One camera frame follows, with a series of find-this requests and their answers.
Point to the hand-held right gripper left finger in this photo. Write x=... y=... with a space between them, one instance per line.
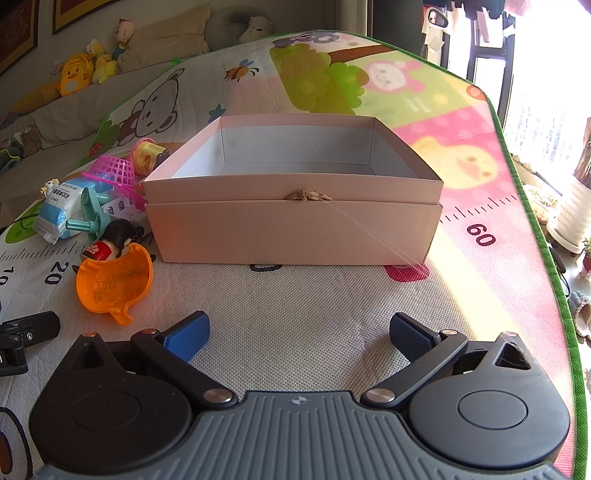
x=187 y=339

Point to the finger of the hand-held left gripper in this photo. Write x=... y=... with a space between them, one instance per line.
x=13 y=360
x=32 y=328

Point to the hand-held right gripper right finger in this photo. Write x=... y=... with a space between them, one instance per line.
x=411 y=337

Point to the orange toy bowl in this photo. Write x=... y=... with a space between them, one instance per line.
x=115 y=286

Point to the blue and white packet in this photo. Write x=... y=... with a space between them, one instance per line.
x=55 y=210

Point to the black-haired doll figure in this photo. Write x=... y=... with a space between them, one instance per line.
x=117 y=233

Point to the teal plastic toy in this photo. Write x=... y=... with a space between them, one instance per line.
x=94 y=203

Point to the pink cardboard box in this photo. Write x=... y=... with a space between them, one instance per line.
x=277 y=230

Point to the white plastic toy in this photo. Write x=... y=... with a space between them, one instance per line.
x=123 y=208

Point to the pink plastic toy basket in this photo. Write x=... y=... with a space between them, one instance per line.
x=113 y=168

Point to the yellow and pink toy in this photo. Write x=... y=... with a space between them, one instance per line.
x=147 y=157

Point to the cartoon printed play mat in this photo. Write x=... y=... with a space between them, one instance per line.
x=323 y=300

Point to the brown plush toy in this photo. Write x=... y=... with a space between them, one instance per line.
x=28 y=141

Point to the small red plant pot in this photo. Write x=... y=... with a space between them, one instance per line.
x=587 y=261

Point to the white ribbed plant pot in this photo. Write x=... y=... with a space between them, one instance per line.
x=572 y=212

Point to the grey sofa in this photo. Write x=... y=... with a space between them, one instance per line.
x=69 y=117

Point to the long yellow plush toy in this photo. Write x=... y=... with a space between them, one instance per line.
x=32 y=101

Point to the yellow duck plush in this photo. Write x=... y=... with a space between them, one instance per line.
x=74 y=76

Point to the yellow-green plush toy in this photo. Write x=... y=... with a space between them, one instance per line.
x=106 y=69

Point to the beige pillow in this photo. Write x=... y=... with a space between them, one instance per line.
x=166 y=41

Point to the boy doll plush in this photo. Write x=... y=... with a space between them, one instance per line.
x=123 y=33

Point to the grey neck pillow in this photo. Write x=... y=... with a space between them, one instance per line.
x=221 y=25

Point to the white bear plush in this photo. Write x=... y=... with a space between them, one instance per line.
x=256 y=26

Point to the white wall socket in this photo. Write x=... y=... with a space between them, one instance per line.
x=55 y=69

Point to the black window frame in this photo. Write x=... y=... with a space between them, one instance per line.
x=480 y=55

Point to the large dark picture frame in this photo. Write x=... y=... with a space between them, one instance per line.
x=18 y=27

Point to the small dark picture frame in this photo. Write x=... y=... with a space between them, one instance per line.
x=78 y=16

